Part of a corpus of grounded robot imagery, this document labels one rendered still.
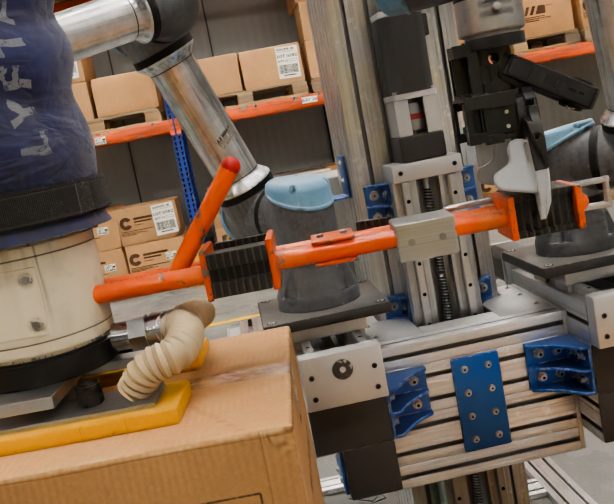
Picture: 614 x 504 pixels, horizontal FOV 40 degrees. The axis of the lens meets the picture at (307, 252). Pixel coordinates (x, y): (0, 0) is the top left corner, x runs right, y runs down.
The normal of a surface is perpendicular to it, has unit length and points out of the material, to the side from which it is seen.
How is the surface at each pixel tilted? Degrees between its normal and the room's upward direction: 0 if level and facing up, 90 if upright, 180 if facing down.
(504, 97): 90
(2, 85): 104
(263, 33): 90
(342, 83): 90
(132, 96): 90
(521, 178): 71
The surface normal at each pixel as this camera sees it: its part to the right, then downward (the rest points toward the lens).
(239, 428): -0.18, -0.97
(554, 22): 0.11, 0.16
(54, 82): 0.95, 0.18
